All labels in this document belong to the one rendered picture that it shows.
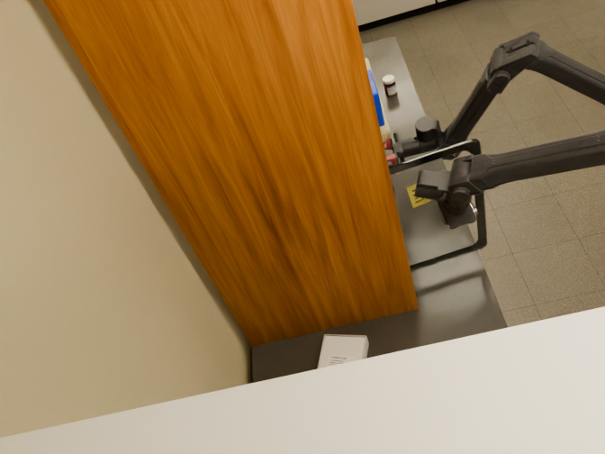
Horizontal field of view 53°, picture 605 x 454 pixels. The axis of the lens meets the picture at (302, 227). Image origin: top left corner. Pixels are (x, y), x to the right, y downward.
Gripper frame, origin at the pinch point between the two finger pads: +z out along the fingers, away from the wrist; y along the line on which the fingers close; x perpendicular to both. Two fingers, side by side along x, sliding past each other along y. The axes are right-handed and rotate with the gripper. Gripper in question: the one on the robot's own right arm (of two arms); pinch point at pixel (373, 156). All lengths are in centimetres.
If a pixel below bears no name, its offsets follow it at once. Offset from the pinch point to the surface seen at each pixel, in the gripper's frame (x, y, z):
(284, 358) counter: 15, 57, 38
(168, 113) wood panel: -66, 50, 36
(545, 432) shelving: -88, 134, -5
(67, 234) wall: -69, 81, 49
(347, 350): 12, 61, 19
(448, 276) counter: 15.7, 41.3, -12.5
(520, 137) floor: 110, -114, -82
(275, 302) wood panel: -2, 50, 34
